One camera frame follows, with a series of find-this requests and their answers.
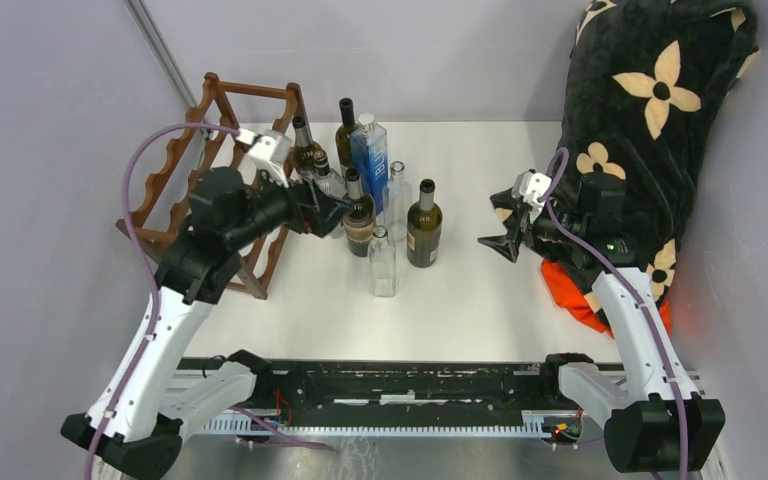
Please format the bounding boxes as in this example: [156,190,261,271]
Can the brown wooden wine rack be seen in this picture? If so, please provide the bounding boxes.
[130,72,306,300]

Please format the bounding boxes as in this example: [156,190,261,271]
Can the clear round glass bottle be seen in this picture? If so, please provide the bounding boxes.
[384,161,412,242]

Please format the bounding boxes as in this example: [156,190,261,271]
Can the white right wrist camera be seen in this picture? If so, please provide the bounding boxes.
[512,170,552,222]

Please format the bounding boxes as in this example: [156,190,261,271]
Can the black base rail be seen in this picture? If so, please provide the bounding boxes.
[202,354,586,439]

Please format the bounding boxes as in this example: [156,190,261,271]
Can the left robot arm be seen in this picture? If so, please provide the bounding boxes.
[61,167,350,479]

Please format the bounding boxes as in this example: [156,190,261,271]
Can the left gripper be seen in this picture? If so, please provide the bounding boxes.
[225,160,353,249]

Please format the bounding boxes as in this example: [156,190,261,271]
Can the green wine bottle left rear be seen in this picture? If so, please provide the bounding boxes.
[292,115,321,181]

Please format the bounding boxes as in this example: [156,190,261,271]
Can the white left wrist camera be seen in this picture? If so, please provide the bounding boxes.
[234,127,292,189]

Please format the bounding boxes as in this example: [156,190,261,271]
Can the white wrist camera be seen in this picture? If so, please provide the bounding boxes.
[234,127,292,189]
[512,170,552,222]

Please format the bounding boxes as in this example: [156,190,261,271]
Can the black floral blanket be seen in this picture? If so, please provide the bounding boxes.
[549,1,759,296]

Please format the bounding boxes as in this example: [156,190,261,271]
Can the green wine bottle right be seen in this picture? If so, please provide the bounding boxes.
[407,179,443,268]

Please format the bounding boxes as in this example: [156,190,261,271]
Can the aluminium corner profile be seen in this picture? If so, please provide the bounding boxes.
[124,0,199,107]

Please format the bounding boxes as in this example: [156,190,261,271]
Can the clear square bottle black cap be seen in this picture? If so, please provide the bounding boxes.
[312,149,347,197]

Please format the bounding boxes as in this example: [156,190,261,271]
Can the blue square glass bottle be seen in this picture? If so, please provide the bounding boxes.
[350,113,389,214]

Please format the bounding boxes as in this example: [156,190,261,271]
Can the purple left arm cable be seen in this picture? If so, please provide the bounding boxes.
[82,122,243,480]

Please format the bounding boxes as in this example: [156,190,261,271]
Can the orange cloth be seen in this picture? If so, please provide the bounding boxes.
[540,260,676,338]

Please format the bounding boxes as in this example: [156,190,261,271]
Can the green wine bottle brown label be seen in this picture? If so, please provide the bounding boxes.
[343,167,376,257]

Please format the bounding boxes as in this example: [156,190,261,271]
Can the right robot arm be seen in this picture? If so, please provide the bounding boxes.
[479,170,726,476]

